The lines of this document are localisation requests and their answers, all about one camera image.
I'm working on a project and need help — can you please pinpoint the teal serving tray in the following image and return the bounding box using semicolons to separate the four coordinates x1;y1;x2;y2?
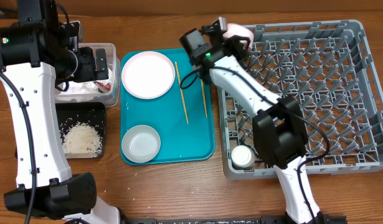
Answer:
120;49;215;165

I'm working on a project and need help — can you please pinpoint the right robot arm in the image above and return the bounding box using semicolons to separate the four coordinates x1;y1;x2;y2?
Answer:
179;29;322;223

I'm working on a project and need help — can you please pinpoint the left wooden chopstick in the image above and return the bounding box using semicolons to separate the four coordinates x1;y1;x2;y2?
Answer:
175;61;189;124

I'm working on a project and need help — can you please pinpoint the clear plastic bin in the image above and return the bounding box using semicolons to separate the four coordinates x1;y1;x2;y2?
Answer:
55;43;120;107

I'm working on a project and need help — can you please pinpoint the white paper wrapper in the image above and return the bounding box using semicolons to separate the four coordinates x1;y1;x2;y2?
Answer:
55;69;113;95

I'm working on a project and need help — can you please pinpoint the black rectangular tray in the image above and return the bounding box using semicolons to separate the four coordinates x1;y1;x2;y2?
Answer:
55;102;106;159

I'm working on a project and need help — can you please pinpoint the white cup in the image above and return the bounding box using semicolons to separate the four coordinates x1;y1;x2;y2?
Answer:
230;145;256;170

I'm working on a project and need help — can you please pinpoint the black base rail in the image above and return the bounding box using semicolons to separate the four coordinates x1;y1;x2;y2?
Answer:
121;215;348;224

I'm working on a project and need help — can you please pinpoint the pink bowl with rice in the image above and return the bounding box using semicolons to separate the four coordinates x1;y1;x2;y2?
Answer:
223;23;254;52

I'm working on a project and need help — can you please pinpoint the large white plate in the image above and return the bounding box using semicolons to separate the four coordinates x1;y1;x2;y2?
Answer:
121;51;175;100

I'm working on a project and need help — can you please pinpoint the wooden chopstick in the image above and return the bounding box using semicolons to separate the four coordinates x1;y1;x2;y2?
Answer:
175;61;189;124
200;79;207;118

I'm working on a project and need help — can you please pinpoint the pile of white rice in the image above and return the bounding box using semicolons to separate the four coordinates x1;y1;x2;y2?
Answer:
59;116;105;159

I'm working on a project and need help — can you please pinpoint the grey plastic dish rack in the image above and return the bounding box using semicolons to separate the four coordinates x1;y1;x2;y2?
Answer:
217;19;383;180

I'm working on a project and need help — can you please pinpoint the grey shallow bowl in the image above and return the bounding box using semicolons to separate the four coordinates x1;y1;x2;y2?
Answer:
121;125;161;164

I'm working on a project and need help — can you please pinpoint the right wooden chopstick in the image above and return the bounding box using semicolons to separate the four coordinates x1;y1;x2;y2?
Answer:
200;79;207;118

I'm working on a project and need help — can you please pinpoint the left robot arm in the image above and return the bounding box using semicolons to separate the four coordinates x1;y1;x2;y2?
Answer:
0;0;128;223

